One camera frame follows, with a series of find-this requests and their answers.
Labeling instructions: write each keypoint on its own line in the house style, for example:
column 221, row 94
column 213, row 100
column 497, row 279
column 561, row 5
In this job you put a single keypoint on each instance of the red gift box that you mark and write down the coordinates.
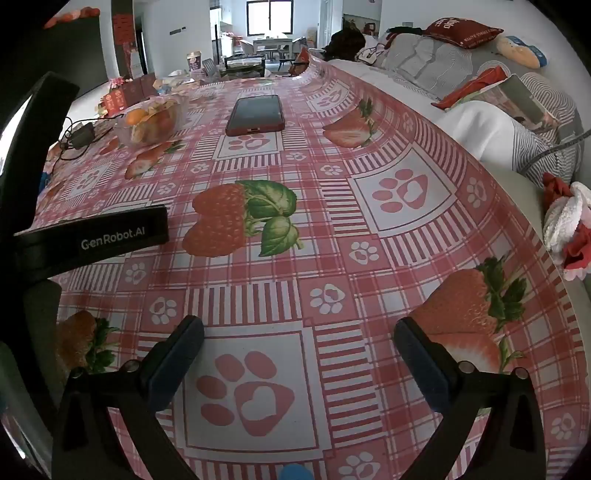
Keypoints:
column 114, row 101

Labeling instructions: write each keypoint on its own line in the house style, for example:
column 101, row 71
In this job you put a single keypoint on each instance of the strawberry print tablecloth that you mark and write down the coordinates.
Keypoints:
column 323, row 230

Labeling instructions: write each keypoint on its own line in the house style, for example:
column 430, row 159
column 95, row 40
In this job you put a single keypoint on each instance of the clear glass bowl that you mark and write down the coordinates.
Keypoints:
column 152, row 138

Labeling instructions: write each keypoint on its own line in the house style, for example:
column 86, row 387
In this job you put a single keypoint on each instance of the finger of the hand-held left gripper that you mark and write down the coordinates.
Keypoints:
column 92, row 242

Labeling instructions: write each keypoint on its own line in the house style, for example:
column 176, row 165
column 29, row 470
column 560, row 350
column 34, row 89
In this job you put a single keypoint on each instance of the grey striped blanket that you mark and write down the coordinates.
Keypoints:
column 429, row 60

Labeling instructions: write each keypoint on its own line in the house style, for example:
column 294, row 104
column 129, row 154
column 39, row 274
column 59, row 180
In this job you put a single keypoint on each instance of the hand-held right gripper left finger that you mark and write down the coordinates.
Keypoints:
column 178, row 364

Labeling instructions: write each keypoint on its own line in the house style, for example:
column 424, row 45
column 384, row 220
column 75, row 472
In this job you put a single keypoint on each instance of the red cloth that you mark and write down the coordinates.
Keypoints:
column 471, row 85

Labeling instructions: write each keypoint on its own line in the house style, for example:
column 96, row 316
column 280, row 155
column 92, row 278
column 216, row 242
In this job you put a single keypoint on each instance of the pink flowers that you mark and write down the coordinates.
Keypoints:
column 117, row 83

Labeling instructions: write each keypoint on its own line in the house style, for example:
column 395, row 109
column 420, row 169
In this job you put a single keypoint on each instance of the red paper ornament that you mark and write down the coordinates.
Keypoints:
column 302, row 62

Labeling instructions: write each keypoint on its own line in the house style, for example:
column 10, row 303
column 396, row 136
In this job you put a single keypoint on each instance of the red and white plush toy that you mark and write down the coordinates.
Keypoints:
column 565, row 221

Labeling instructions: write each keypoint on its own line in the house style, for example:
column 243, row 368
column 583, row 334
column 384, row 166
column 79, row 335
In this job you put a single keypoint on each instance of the black television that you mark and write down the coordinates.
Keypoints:
column 87, row 55

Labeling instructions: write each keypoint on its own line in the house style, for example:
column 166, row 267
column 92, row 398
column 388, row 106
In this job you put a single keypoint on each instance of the dark red smartphone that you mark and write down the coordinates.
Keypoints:
column 254, row 115

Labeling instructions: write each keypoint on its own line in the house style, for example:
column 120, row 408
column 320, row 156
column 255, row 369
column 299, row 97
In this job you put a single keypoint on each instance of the white dining table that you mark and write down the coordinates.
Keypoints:
column 272, row 46

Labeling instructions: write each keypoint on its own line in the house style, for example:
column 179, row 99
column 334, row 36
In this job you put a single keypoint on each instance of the red printed pillow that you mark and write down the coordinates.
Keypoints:
column 461, row 32

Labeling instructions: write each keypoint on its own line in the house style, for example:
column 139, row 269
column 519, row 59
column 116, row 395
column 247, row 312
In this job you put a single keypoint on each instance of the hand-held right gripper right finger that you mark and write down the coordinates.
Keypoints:
column 420, row 369

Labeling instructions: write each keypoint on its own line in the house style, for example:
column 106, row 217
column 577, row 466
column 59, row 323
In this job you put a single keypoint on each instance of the dark rounded object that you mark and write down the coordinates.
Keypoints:
column 344, row 44

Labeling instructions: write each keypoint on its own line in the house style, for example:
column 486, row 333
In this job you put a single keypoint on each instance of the black power adapter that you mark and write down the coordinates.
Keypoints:
column 82, row 134

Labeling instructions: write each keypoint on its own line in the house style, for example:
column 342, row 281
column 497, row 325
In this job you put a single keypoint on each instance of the orange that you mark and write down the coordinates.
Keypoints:
column 135, row 117

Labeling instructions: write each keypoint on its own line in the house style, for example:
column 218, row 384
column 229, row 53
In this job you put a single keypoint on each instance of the brown gift box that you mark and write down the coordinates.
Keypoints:
column 141, row 85

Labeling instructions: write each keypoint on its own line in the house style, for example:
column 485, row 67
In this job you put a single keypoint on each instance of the red wall hanging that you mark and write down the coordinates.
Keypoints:
column 123, row 27

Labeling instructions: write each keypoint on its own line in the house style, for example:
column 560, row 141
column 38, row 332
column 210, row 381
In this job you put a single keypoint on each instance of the white sofa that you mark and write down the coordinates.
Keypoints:
column 485, row 138

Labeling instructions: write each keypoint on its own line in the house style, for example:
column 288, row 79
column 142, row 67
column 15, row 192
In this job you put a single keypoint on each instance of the window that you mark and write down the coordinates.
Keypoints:
column 270, row 16

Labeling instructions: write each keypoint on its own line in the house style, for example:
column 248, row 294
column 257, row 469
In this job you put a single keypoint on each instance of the yellow and blue plush toy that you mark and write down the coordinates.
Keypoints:
column 521, row 50

